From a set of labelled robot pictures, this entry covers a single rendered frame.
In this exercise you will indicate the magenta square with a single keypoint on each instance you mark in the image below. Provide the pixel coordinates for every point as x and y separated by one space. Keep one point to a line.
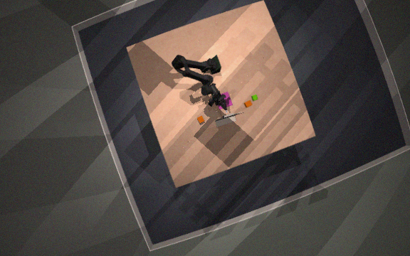
228 100

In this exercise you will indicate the dark grey panel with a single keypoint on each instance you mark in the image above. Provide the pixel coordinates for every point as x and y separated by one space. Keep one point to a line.
226 119

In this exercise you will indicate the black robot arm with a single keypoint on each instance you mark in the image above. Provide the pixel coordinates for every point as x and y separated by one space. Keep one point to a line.
208 86

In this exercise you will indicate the brown block with orange top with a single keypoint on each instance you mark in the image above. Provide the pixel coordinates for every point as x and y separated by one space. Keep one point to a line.
248 103

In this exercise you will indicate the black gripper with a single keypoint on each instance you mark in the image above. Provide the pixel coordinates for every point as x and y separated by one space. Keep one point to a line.
220 99

